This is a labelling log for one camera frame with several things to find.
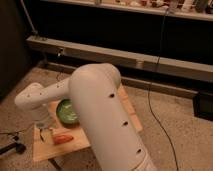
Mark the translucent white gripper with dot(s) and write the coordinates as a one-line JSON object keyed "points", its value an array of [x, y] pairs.
{"points": [[43, 120]]}

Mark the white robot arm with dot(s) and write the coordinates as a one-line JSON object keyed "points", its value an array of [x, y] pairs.
{"points": [[93, 92]]}

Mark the wooden table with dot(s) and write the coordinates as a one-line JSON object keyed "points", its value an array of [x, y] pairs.
{"points": [[44, 151]]}

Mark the green bowl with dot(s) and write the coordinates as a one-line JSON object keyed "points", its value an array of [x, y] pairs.
{"points": [[65, 112]]}

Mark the black tripod leg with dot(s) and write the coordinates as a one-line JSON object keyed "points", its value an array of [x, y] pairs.
{"points": [[18, 147]]}

